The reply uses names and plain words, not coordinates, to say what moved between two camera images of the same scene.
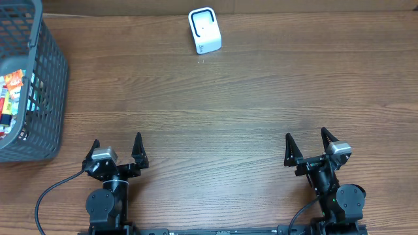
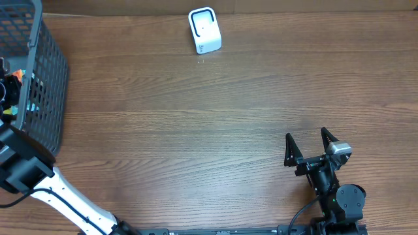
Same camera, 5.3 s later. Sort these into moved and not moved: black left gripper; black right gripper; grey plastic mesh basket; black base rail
Moved: black left gripper
Not moved: black right gripper; grey plastic mesh basket; black base rail
